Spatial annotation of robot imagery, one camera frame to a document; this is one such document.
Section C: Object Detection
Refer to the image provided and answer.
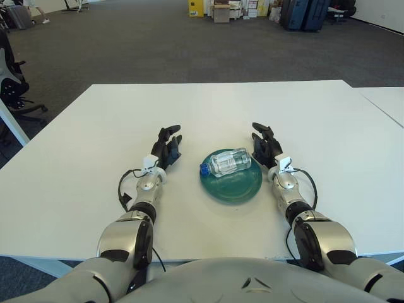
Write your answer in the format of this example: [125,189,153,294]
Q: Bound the grey suitcase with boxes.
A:
[6,5,34,30]

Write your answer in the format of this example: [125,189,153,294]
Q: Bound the grey robot torso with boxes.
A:
[116,257,392,303]

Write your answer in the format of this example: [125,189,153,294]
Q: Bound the yellow cabinet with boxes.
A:
[188,0,206,17]

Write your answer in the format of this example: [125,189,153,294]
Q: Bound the white shelf unit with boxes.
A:
[229,0,250,20]

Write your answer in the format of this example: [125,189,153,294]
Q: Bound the person legs white shoes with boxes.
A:
[23,0,51,25]

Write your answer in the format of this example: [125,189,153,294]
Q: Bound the brown cardboard box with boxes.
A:
[213,5,231,23]

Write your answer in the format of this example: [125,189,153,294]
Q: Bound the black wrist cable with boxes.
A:
[117,169,146,212]
[293,169,318,209]

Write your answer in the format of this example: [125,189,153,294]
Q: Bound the blue suitcase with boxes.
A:
[280,0,309,31]

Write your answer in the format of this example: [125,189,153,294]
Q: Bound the white desk leg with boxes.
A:
[0,97,31,148]

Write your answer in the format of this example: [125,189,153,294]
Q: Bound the black office chair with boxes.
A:
[0,30,49,127]

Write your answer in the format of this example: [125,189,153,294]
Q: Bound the clear plastic bottle blue cap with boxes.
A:
[199,147,253,178]

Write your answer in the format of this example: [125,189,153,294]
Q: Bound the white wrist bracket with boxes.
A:
[275,154,296,174]
[142,154,160,174]

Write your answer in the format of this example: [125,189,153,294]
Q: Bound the stack of white boxes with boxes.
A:
[247,0,269,18]

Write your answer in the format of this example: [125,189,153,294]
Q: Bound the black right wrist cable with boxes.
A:
[293,169,318,209]

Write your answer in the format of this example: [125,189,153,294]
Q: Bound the dark navy suitcase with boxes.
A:
[302,0,331,32]

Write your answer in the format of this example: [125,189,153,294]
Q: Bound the black stand legs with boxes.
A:
[61,0,91,13]

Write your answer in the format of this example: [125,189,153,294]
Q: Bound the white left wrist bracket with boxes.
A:
[142,154,160,174]

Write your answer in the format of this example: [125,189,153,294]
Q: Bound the green round plate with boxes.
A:
[198,148,264,205]

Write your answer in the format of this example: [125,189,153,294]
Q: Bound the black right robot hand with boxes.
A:
[251,122,284,170]

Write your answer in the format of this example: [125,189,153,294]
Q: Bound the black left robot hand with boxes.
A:
[151,124,183,171]

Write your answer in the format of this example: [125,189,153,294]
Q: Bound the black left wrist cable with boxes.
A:
[117,169,146,212]

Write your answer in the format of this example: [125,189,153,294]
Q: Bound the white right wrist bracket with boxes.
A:
[275,154,296,174]

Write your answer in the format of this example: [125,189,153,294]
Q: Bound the distant black chair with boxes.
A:
[326,0,359,25]

